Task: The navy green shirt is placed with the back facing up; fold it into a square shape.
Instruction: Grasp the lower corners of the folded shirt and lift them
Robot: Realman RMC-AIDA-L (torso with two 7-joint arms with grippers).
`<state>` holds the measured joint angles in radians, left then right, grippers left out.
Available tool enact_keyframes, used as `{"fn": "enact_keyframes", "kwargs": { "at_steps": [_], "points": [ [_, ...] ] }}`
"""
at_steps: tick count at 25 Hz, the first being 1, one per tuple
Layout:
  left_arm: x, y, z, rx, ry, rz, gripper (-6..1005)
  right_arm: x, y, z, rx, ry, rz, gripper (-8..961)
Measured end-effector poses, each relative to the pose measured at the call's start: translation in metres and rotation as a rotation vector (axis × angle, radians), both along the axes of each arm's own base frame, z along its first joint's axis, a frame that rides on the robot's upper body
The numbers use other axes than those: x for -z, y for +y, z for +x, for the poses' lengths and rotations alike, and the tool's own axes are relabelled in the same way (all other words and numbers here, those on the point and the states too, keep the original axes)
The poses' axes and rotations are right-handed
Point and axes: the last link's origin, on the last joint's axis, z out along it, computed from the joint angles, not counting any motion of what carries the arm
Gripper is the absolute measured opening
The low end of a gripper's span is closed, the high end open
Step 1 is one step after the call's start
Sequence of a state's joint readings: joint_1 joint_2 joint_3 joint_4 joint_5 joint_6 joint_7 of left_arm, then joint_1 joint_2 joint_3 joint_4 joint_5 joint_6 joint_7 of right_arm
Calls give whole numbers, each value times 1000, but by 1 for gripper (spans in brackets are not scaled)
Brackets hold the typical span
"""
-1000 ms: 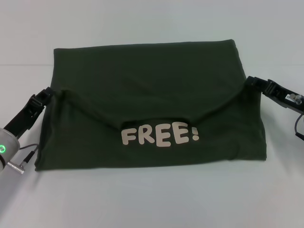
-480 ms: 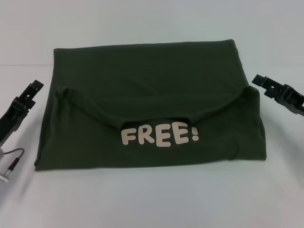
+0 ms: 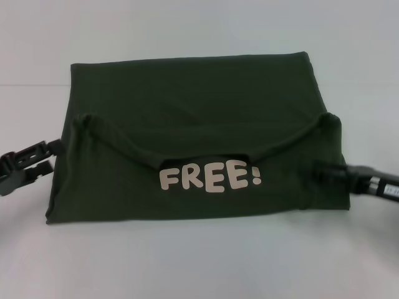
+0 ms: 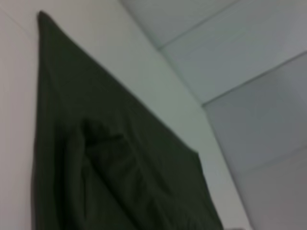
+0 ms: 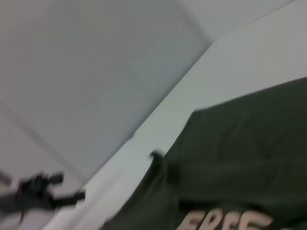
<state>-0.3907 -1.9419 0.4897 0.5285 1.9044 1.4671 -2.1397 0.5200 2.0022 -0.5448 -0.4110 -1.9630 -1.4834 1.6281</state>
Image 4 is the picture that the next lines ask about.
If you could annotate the dark green shirt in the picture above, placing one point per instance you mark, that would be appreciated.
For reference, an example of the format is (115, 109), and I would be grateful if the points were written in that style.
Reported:
(108, 155)

